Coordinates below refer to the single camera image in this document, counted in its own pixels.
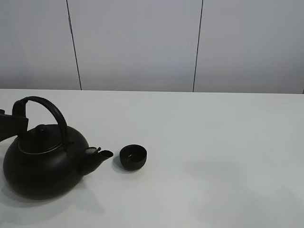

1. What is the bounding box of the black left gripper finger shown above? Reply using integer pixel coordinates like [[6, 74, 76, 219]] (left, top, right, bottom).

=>
[[0, 109, 29, 141]]

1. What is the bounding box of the small black teacup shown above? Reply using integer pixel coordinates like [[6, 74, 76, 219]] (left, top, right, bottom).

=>
[[119, 144, 147, 171]]

